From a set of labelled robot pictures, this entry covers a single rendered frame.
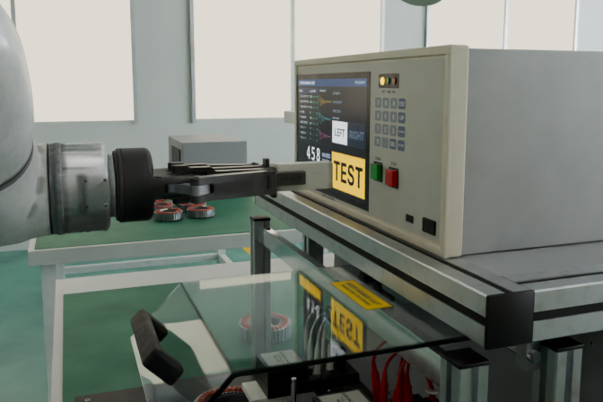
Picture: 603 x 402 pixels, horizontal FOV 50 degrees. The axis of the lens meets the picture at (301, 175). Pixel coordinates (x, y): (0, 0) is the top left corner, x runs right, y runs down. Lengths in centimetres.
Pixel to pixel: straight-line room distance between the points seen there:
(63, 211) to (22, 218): 4
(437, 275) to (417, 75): 21
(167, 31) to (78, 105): 92
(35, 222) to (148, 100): 477
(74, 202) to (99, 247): 164
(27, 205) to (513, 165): 46
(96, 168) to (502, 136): 39
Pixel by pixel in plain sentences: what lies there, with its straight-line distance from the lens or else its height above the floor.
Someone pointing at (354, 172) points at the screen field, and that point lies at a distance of 81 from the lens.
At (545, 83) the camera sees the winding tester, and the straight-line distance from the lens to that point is 69.
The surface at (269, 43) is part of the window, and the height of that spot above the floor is 163.
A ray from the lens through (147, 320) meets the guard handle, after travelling 64.
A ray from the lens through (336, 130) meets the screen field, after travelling 87.
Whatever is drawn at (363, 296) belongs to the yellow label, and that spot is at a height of 107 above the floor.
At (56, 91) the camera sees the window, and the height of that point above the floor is 123.
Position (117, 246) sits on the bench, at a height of 74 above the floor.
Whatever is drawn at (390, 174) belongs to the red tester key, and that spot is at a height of 118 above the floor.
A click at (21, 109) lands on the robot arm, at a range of 53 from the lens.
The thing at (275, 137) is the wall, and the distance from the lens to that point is 564.
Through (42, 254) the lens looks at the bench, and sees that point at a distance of 227.
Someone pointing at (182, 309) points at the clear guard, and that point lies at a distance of 68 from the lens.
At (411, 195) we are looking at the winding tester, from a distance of 69.
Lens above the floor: 128
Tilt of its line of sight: 8 degrees down
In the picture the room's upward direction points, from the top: straight up
